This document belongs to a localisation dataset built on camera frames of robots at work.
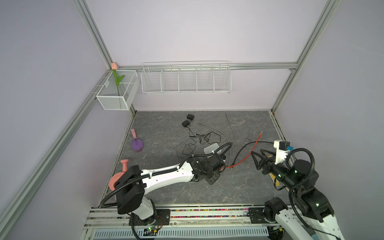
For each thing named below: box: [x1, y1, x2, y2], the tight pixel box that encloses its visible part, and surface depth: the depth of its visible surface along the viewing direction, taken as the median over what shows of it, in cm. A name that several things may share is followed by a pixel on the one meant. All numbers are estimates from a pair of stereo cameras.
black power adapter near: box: [182, 119, 190, 128], surface depth 114 cm
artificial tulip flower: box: [111, 62, 125, 96], surface depth 92 cm
